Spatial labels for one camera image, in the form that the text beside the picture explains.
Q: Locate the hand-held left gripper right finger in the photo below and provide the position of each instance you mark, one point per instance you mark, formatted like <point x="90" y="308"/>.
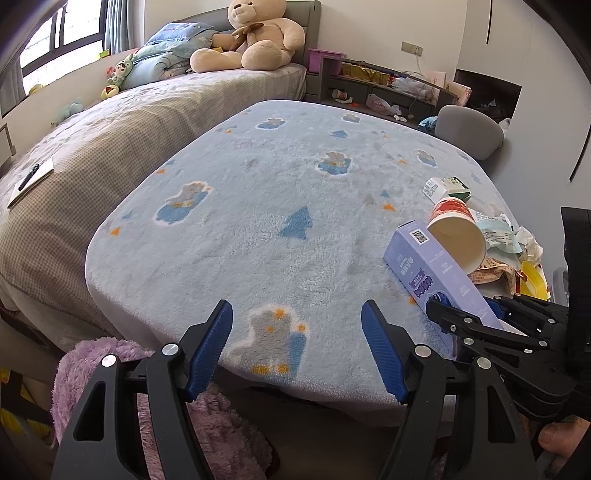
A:
<point x="385" y="350"/>

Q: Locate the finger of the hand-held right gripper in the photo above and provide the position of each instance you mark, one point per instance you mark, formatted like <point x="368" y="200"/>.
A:
<point x="466" y="325"/>
<point x="535" y="314"/>

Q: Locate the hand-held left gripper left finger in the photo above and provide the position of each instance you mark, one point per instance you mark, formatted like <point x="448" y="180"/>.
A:
<point x="210" y="350"/>

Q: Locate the purple cardboard box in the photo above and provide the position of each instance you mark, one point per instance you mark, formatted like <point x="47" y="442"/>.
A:
<point x="425" y="267"/>

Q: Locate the white and green carton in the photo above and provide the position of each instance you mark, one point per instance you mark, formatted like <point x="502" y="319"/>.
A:
<point x="445" y="187"/>

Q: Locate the person's right hand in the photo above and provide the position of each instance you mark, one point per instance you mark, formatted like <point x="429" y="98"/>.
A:
<point x="561" y="438"/>

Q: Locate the yellow plastic wrapper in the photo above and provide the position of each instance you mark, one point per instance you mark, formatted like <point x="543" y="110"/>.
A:
<point x="533" y="279"/>

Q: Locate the orange printed snack wrapper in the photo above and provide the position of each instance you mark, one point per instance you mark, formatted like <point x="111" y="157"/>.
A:
<point x="496" y="272"/>

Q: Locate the purple fluffy cloth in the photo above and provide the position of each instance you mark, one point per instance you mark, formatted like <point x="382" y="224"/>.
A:
<point x="221" y="424"/>

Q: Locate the red and white paper cup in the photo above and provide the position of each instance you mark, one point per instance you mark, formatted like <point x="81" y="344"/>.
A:
<point x="455" y="240"/>

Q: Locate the pale blue snack wrapper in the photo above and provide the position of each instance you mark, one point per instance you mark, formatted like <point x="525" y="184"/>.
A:
<point x="496" y="235"/>

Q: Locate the grey chair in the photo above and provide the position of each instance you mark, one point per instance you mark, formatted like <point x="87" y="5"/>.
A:
<point x="468" y="131"/>

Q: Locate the yellow fabric item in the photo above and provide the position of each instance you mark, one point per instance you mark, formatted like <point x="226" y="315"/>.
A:
<point x="18" y="420"/>

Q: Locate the bed with checked sheet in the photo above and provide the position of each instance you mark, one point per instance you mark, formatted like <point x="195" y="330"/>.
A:
<point x="92" y="161"/>

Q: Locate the pink plastic bag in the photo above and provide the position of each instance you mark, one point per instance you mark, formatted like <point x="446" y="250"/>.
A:
<point x="378" y="104"/>

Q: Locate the white notebook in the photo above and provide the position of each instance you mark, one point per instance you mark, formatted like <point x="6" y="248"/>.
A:
<point x="39" y="177"/>

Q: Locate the white plastic bag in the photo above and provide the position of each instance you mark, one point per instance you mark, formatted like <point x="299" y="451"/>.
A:
<point x="413" y="87"/>

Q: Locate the black pen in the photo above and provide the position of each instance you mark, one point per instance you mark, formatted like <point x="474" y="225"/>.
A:
<point x="28" y="177"/>

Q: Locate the small paper cup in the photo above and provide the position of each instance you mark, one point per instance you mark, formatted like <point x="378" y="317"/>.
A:
<point x="340" y="95"/>

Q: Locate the grey desk shelf unit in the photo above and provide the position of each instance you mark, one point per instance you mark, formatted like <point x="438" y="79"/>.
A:
<point x="355" y="90"/>

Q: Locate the gold foil packets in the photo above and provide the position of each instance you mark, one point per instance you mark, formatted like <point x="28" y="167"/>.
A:
<point x="362" y="71"/>

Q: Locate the pale blue plush toy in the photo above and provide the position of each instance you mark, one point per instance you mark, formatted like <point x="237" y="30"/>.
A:
<point x="71" y="110"/>

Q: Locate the yellow-green plush toy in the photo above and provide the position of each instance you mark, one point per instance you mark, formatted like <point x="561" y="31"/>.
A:
<point x="110" y="92"/>

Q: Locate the folded blue quilt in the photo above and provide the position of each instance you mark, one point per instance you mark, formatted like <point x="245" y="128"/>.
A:
<point x="157" y="67"/>

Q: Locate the green plush doll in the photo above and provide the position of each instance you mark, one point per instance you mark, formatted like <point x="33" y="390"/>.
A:
<point x="124" y="69"/>

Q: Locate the pink storage box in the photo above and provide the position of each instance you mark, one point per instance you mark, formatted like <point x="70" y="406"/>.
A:
<point x="323" y="60"/>

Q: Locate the large beige teddy bear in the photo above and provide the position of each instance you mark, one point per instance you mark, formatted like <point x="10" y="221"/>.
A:
<point x="263" y="41"/>

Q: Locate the blue pillow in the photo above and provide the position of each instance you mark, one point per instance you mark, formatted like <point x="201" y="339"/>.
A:
<point x="184" y="34"/>

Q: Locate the window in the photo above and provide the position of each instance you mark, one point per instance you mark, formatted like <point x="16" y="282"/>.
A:
<point x="55" y="50"/>

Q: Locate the grey curtain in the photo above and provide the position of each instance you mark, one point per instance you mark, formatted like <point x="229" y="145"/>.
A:
<point x="122" y="23"/>

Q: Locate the wall outlet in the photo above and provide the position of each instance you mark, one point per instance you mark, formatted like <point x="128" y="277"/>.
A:
<point x="411" y="48"/>

